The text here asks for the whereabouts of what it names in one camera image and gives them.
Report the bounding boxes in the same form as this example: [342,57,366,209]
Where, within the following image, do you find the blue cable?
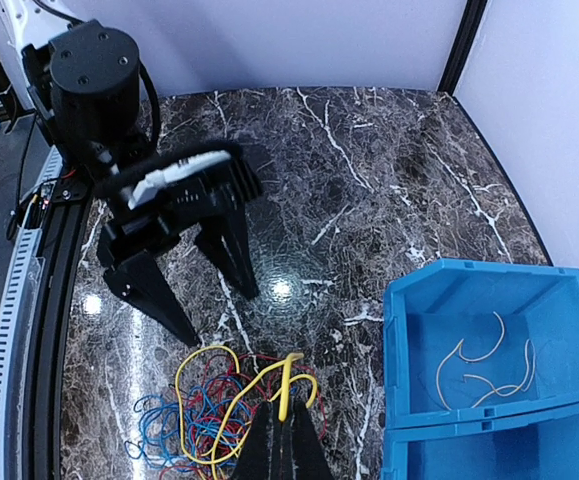
[124,372,300,471]

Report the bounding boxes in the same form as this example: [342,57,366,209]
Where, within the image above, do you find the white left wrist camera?
[128,150,231,210]

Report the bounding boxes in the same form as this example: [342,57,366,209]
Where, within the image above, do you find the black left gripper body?
[94,142,262,269]

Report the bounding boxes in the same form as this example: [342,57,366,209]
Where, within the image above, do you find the blue plastic bin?
[383,259,579,429]
[380,403,579,479]

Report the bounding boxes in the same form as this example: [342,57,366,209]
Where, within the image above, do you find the white slotted cable duct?
[0,144,65,480]

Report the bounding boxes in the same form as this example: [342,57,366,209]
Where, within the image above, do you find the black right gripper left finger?
[230,401,282,480]

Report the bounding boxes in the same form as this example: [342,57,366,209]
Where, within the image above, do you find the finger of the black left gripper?
[195,206,259,300]
[103,251,200,347]

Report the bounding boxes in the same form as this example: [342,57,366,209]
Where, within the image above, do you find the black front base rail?
[23,169,91,479]

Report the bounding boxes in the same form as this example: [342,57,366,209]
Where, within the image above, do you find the blue middle plastic bin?
[380,403,579,479]

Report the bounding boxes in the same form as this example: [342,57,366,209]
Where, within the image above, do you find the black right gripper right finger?
[281,400,333,480]

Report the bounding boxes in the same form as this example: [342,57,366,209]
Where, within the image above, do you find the blue left plastic bin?
[383,259,579,429]

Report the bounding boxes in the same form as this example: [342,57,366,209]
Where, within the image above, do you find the black left frame post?
[438,0,488,95]

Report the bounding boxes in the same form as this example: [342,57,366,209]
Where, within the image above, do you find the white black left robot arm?
[2,1,262,346]

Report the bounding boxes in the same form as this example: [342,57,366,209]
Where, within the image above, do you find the red cable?
[168,347,328,474]

